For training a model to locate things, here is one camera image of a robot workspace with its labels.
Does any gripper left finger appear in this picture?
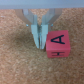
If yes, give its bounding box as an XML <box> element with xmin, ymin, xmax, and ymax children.
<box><xmin>15</xmin><ymin>8</ymin><xmax>41</xmax><ymax>50</ymax></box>

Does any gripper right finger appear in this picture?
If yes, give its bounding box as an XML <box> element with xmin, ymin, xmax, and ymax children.
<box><xmin>39</xmin><ymin>8</ymin><xmax>63</xmax><ymax>51</ymax></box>

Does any pink block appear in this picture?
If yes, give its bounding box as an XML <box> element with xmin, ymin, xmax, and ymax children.
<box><xmin>45</xmin><ymin>30</ymin><xmax>72</xmax><ymax>60</ymax></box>

